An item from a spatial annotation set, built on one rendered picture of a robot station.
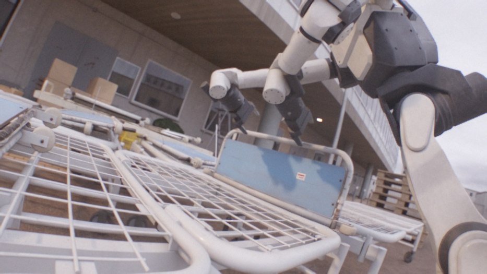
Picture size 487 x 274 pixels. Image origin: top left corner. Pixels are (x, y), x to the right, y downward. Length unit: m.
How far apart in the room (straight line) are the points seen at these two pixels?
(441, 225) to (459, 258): 0.08
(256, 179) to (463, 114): 0.85
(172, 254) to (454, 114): 0.70
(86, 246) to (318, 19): 0.62
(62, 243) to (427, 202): 0.70
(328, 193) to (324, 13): 0.61
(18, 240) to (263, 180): 0.91
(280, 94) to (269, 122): 6.17
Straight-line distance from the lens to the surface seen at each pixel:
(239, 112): 0.96
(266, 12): 4.93
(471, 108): 0.68
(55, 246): 0.36
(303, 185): 0.92
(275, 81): 0.66
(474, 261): 0.58
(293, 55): 0.60
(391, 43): 0.67
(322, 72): 0.92
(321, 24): 0.56
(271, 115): 6.85
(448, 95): 0.67
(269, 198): 1.00
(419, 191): 0.60
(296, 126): 0.78
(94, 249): 0.37
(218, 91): 0.87
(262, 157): 1.06
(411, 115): 0.60
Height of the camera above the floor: 0.65
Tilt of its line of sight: 5 degrees up
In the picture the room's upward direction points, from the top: 18 degrees clockwise
